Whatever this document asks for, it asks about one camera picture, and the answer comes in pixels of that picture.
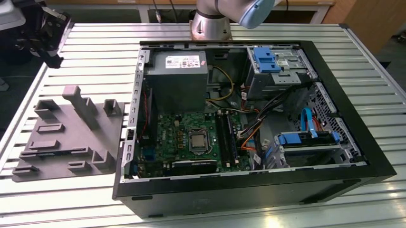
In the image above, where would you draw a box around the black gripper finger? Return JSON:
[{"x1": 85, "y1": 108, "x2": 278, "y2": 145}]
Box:
[
  {"x1": 12, "y1": 35, "x2": 55, "y2": 69},
  {"x1": 41, "y1": 5, "x2": 73, "y2": 69}
]

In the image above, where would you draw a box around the blue RAM stick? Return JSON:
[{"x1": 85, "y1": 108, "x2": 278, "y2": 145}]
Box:
[{"x1": 21, "y1": 148, "x2": 89, "y2": 158}]

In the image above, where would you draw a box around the black RAM slot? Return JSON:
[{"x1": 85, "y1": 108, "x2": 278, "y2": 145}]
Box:
[{"x1": 215, "y1": 111, "x2": 230, "y2": 168}]

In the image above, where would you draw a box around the grey parts rack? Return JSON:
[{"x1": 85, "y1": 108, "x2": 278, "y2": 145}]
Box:
[{"x1": 11, "y1": 85, "x2": 126, "y2": 183}]

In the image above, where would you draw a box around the grey power supply unit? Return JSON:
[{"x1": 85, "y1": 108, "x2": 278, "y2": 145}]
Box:
[{"x1": 145, "y1": 51, "x2": 210, "y2": 114}]

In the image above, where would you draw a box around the green motherboard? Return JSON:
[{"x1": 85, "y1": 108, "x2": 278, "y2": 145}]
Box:
[{"x1": 137, "y1": 110, "x2": 254, "y2": 178}]

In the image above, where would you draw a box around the silver CPU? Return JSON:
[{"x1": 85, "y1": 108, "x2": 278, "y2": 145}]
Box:
[{"x1": 190, "y1": 135, "x2": 207, "y2": 149}]

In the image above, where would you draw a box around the blue plastic drive latch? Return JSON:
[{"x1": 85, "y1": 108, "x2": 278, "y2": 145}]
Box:
[{"x1": 253, "y1": 47, "x2": 282, "y2": 74}]

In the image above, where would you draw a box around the metal CPU socket cover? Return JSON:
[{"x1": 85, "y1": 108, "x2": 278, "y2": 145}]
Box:
[{"x1": 187, "y1": 129, "x2": 211, "y2": 156}]

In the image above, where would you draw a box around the black graphics card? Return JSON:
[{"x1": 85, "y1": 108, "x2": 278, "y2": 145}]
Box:
[{"x1": 163, "y1": 158, "x2": 220, "y2": 177}]

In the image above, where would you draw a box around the metal drive cage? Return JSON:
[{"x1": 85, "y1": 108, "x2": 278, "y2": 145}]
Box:
[{"x1": 246, "y1": 46, "x2": 318, "y2": 100}]

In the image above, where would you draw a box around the hard disk in blue carrier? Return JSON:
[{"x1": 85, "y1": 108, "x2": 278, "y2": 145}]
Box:
[{"x1": 276, "y1": 132, "x2": 344, "y2": 147}]

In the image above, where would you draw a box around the black PC case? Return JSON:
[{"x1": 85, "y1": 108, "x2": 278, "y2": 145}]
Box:
[{"x1": 111, "y1": 39, "x2": 400, "y2": 219}]

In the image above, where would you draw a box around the grey metal disk bay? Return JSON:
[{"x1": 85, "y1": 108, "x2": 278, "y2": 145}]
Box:
[{"x1": 273, "y1": 130, "x2": 370, "y2": 168}]

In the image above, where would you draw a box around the brown wooden cabinet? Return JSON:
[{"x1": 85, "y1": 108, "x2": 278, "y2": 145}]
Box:
[{"x1": 324, "y1": 0, "x2": 406, "y2": 57}]

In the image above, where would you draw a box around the red twisted wire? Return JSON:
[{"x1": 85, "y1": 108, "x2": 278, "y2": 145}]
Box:
[{"x1": 141, "y1": 90, "x2": 153, "y2": 138}]

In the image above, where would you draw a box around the yellow and black wire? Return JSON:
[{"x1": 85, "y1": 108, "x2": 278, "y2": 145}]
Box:
[{"x1": 206, "y1": 66, "x2": 236, "y2": 103}]

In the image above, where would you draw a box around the black cable bundle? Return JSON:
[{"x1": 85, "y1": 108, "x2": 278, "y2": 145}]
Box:
[{"x1": 238, "y1": 83, "x2": 314, "y2": 140}]

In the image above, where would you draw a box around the orange wire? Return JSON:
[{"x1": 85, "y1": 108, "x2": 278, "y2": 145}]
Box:
[{"x1": 241, "y1": 128, "x2": 262, "y2": 152}]

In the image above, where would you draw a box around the white desk frame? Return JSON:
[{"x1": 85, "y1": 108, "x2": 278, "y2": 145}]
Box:
[{"x1": 73, "y1": 0, "x2": 337, "y2": 24}]

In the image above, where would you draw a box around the blue flat wire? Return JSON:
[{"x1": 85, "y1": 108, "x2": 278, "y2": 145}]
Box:
[{"x1": 300, "y1": 107, "x2": 320, "y2": 140}]

